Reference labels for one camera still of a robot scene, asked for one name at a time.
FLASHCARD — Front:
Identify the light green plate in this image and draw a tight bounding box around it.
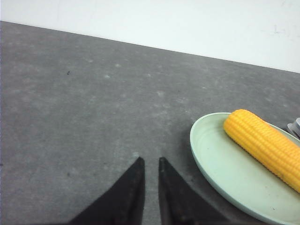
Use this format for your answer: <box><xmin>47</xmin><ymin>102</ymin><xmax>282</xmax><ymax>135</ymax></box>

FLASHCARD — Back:
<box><xmin>190</xmin><ymin>112</ymin><xmax>300</xmax><ymax>225</ymax></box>

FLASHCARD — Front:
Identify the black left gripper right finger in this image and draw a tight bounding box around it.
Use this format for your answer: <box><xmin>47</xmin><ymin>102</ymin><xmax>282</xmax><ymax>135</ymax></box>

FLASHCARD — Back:
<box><xmin>158</xmin><ymin>157</ymin><xmax>230</xmax><ymax>225</ymax></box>

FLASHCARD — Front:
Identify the silver digital kitchen scale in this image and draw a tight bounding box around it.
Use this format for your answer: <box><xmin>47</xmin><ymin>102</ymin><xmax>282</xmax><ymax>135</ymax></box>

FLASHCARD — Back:
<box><xmin>287</xmin><ymin>117</ymin><xmax>300</xmax><ymax>139</ymax></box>

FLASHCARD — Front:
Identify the yellow corn cob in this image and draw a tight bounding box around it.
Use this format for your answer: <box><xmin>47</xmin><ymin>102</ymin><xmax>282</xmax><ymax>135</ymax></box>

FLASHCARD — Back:
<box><xmin>223</xmin><ymin>109</ymin><xmax>300</xmax><ymax>192</ymax></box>

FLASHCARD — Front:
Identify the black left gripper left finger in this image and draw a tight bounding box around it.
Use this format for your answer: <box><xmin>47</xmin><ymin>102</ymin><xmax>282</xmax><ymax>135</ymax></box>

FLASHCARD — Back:
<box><xmin>68</xmin><ymin>157</ymin><xmax>145</xmax><ymax>225</ymax></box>

